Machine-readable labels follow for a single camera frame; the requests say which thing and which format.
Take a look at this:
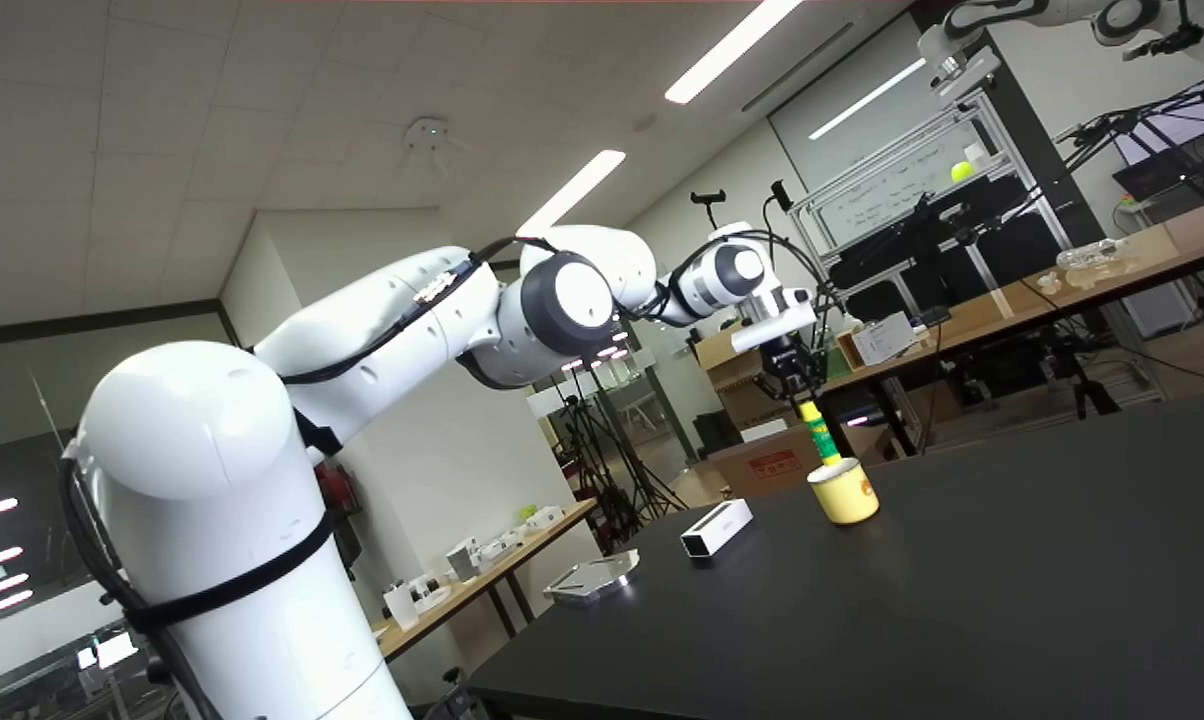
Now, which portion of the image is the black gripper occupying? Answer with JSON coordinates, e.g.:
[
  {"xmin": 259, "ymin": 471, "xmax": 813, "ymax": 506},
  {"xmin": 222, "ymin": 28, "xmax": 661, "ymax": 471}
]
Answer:
[{"xmin": 754, "ymin": 331, "xmax": 828, "ymax": 409}]

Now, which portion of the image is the green yellow glue stick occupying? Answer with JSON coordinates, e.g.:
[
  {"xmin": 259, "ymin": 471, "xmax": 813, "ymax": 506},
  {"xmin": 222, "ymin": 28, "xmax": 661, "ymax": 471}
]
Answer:
[{"xmin": 795, "ymin": 396, "xmax": 847, "ymax": 468}]

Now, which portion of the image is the yellow cup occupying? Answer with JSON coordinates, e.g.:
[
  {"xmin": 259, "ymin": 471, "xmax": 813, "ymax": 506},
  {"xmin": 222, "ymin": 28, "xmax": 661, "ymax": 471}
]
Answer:
[{"xmin": 803, "ymin": 455, "xmax": 885, "ymax": 532}]

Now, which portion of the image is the wooden shelf cabinet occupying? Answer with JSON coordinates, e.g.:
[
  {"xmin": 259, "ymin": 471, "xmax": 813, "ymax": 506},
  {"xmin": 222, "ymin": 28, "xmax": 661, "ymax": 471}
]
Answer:
[{"xmin": 693, "ymin": 315, "xmax": 818, "ymax": 432}]

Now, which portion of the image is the brown cardboard box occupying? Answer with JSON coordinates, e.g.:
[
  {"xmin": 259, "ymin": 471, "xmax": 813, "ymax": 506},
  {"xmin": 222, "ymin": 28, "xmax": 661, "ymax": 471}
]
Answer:
[{"xmin": 699, "ymin": 418, "xmax": 832, "ymax": 502}]

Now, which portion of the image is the small white box device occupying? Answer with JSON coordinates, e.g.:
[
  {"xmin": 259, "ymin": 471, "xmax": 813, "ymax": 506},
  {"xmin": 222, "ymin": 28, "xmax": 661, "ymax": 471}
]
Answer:
[{"xmin": 677, "ymin": 495, "xmax": 754, "ymax": 565}]

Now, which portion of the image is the black tripod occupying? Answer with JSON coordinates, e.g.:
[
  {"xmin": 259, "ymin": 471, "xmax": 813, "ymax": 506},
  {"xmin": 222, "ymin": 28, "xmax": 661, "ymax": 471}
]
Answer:
[{"xmin": 543, "ymin": 350, "xmax": 693, "ymax": 541}]

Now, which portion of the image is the black monitors row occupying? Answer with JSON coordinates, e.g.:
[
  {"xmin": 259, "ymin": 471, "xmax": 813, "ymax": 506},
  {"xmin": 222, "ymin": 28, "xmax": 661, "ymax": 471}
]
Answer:
[{"xmin": 823, "ymin": 173, "xmax": 1062, "ymax": 326}]

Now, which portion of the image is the black light stand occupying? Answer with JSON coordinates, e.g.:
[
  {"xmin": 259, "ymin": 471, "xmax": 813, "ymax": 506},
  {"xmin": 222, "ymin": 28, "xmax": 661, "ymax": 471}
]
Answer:
[{"xmin": 688, "ymin": 189, "xmax": 736, "ymax": 237}]

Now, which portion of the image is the long wooden table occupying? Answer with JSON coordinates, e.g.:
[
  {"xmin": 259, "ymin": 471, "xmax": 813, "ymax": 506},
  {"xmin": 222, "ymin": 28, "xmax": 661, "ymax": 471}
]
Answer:
[{"xmin": 793, "ymin": 198, "xmax": 1204, "ymax": 462}]

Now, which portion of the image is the white shallow dish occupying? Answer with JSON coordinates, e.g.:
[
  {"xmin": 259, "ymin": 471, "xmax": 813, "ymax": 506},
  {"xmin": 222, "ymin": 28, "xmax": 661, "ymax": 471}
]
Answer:
[{"xmin": 541, "ymin": 542, "xmax": 643, "ymax": 613}]

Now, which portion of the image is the thin ceiling light strip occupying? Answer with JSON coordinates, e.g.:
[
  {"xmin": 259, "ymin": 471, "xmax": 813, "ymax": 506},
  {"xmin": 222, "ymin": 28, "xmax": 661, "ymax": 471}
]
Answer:
[{"xmin": 807, "ymin": 50, "xmax": 931, "ymax": 145}]

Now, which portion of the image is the short ceiling light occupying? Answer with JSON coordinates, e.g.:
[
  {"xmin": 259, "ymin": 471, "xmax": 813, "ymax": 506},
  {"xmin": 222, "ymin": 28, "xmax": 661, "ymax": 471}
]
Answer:
[{"xmin": 510, "ymin": 145, "xmax": 631, "ymax": 241}]

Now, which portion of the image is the white tray on wooden table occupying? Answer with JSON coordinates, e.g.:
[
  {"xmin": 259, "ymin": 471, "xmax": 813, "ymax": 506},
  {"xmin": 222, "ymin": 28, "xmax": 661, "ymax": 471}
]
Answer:
[{"xmin": 1049, "ymin": 237, "xmax": 1151, "ymax": 291}]

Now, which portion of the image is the long wide ceiling light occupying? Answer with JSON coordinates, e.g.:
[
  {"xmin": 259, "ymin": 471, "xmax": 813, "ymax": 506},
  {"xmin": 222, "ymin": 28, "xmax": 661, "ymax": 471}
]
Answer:
[{"xmin": 661, "ymin": 0, "xmax": 807, "ymax": 107}]

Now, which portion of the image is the narrow wooden side bench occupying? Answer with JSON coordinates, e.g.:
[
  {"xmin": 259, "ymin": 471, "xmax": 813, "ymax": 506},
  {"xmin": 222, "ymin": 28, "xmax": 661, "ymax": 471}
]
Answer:
[{"xmin": 371, "ymin": 495, "xmax": 603, "ymax": 662}]

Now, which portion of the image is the white box on bench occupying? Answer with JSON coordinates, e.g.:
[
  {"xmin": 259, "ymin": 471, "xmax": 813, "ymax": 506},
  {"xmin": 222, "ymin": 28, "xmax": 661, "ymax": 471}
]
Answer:
[{"xmin": 380, "ymin": 571, "xmax": 453, "ymax": 630}]

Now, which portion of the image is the red fire extinguisher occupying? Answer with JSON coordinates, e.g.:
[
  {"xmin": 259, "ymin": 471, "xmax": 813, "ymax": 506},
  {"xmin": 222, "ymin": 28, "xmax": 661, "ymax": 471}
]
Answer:
[{"xmin": 314, "ymin": 453, "xmax": 368, "ymax": 571}]

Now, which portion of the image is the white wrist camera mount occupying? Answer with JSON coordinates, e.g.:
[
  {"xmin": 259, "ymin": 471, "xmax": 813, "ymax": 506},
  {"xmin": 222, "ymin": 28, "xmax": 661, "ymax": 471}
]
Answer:
[{"xmin": 727, "ymin": 282, "xmax": 818, "ymax": 354}]

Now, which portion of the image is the black camera stand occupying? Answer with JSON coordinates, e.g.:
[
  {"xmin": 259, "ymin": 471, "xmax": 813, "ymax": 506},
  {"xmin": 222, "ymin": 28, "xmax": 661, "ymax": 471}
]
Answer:
[{"xmin": 754, "ymin": 175, "xmax": 845, "ymax": 315}]

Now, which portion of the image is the black metal frame rig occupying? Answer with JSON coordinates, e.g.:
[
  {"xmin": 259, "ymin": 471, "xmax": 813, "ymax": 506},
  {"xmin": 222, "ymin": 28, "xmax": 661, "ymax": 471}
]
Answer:
[{"xmin": 1059, "ymin": 75, "xmax": 1204, "ymax": 224}]

